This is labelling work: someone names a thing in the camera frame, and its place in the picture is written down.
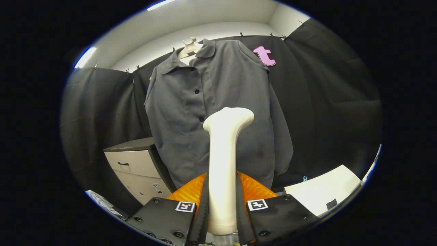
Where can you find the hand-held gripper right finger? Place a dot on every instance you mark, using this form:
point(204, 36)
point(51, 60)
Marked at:
point(280, 218)

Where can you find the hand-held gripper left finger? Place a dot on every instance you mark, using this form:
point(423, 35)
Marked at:
point(167, 218)

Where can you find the white garment steamer head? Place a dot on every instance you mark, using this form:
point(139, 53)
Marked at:
point(222, 164)

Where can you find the grey button-up shirt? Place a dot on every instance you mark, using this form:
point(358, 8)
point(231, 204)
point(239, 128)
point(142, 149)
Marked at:
point(177, 130)

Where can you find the beige steamer hanger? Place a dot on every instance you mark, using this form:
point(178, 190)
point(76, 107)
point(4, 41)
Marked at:
point(188, 49)

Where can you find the white side table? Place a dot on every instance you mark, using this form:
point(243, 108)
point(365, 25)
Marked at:
point(317, 191)

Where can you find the small black object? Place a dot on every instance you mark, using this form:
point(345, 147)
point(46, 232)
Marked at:
point(332, 204)

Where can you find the drawer cabinet with dark top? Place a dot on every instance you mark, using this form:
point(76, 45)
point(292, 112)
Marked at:
point(136, 164)

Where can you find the striped white cloth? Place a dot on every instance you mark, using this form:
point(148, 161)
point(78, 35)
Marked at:
point(102, 202)

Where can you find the long ceiling strip light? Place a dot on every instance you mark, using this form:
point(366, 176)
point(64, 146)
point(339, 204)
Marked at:
point(85, 57)

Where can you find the ceiling panel light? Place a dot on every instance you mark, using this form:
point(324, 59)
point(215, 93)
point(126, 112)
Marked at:
point(160, 4)

